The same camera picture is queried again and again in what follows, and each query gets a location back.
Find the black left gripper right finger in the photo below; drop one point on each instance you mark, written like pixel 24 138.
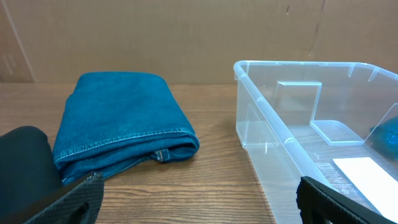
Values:
pixel 319 204

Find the sparkly blue garment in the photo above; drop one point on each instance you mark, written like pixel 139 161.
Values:
pixel 384 138

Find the blue denim jeans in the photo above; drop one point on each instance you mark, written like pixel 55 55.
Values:
pixel 113 121

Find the black garment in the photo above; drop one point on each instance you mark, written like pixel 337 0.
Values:
pixel 28 172

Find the clear plastic storage bin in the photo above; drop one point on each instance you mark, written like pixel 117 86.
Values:
pixel 295 118

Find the white label in bin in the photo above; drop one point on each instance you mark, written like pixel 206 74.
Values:
pixel 378 187

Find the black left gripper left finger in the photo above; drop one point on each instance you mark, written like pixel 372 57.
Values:
pixel 78 202

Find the cardboard back panel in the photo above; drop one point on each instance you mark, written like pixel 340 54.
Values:
pixel 189 41

